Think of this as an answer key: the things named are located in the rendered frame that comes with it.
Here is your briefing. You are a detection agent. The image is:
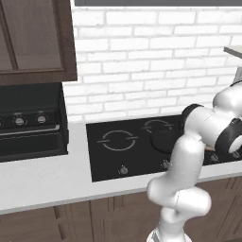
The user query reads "black oven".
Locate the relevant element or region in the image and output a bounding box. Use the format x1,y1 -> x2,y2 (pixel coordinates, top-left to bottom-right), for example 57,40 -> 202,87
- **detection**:
0,82 -> 70,164

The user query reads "dark brown wall cupboard door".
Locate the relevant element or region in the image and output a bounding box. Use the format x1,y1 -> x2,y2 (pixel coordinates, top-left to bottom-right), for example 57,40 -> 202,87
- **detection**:
0,0 -> 78,87

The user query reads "black round pan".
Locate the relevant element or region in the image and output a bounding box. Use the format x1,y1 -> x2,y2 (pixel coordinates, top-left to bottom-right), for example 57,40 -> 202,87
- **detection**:
149,127 -> 182,155

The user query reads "black hob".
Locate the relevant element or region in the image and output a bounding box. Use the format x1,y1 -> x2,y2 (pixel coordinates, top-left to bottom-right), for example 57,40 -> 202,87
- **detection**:
85,113 -> 242,183

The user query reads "pale wall shelf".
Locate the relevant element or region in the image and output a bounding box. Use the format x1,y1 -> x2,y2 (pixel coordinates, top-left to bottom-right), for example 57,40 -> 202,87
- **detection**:
223,44 -> 242,60

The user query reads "grey range hood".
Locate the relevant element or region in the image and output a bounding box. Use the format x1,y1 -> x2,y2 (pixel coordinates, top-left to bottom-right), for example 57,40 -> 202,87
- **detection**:
74,0 -> 242,8

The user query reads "dark brown base cupboard door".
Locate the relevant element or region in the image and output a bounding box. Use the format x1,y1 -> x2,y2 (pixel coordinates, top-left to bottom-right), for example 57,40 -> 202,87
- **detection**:
183,176 -> 242,242
89,190 -> 163,242
0,201 -> 95,242

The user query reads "silver oven door handle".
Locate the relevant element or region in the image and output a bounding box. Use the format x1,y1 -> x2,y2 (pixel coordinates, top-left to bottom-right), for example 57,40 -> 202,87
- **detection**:
0,125 -> 61,137

